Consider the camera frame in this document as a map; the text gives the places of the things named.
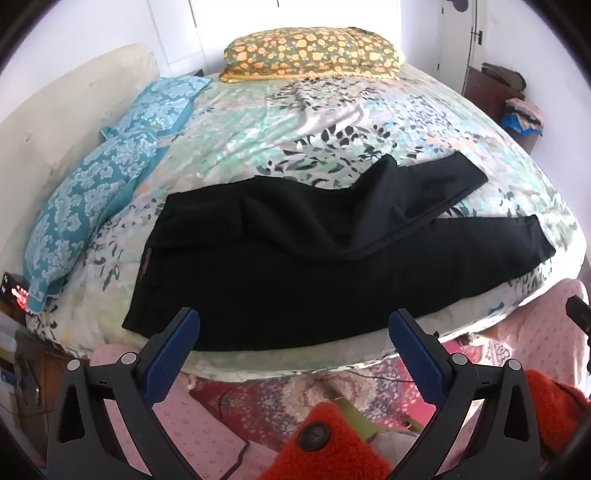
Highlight red patterned rug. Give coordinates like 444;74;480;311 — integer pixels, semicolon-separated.
189;351;441;462

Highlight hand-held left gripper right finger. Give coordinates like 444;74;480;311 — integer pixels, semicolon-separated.
388;308;541;480

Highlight black pants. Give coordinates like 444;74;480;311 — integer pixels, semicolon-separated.
122;153;557;352

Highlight red fleece cloth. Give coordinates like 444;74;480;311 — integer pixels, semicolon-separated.
257;401;393;480
525;369;589;455

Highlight wooden nightstand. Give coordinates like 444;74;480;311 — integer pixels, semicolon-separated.
14;342;72;416

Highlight dark wooden dresser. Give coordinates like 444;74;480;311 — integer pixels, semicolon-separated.
464;67;537;154

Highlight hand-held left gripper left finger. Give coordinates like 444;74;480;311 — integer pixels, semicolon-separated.
46;307;201;480

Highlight pink dotted cloth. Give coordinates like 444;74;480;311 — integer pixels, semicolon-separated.
462;279;591;393
90;344;245;480

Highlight white door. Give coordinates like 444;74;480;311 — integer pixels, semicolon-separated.
436;0;485;95

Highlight yellow floral pillow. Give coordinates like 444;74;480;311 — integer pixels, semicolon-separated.
219;28;406;84

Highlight floral bed sheet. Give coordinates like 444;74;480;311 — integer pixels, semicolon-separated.
25;65;585;384

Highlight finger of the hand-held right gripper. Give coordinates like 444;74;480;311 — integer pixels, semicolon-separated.
566;295;591;337

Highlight black digital clock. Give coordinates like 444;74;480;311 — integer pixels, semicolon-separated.
0;272;33;311

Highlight black cable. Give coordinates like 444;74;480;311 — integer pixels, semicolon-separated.
218;390;252;467

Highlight olive folded cloth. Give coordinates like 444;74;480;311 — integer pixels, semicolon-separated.
480;62;527;90

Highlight pile of folded clothes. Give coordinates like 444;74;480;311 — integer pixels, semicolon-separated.
501;97;546;136

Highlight cream padded headboard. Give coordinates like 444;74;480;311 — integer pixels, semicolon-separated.
0;44;160;241

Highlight teal floral pillow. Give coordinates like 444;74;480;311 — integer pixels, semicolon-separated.
100;76;213;144
23;131;162;315

